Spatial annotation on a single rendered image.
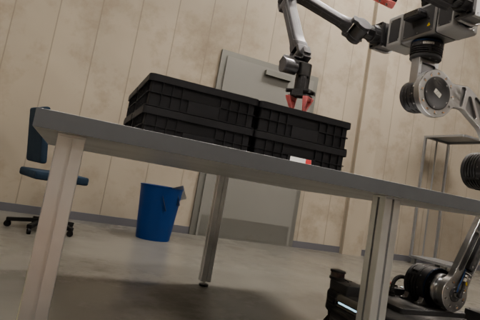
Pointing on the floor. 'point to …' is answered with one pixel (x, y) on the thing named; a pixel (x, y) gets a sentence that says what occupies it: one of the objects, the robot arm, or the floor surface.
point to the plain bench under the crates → (33, 277)
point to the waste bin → (158, 211)
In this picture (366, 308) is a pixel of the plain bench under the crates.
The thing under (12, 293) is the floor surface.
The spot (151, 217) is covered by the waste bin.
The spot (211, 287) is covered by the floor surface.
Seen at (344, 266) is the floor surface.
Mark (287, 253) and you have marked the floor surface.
